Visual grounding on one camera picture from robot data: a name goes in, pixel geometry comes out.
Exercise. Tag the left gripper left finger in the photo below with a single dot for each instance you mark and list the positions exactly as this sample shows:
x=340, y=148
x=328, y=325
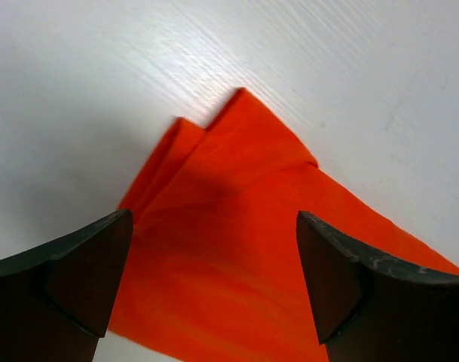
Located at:
x=56, y=299

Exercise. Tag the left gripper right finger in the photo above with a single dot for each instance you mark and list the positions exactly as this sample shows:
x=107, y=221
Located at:
x=369, y=305

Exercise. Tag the orange t-shirt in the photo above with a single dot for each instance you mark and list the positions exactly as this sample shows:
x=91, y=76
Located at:
x=213, y=272

